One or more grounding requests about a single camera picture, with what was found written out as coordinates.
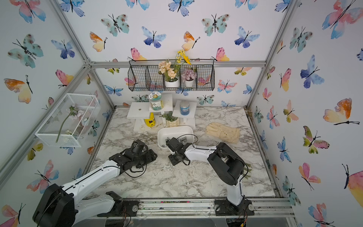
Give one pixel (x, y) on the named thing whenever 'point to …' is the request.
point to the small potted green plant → (171, 121)
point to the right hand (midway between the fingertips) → (174, 157)
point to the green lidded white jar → (156, 102)
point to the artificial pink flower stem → (77, 114)
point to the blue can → (185, 108)
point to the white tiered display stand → (139, 111)
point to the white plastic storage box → (168, 133)
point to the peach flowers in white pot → (171, 81)
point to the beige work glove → (230, 134)
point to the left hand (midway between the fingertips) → (155, 156)
